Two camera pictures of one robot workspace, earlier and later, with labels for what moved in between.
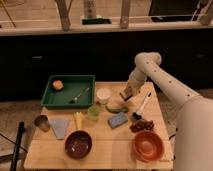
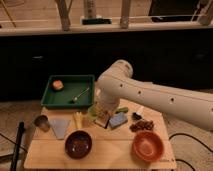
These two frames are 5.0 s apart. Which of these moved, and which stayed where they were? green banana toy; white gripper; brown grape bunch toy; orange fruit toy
Moved: white gripper
Stayed: orange fruit toy; green banana toy; brown grape bunch toy
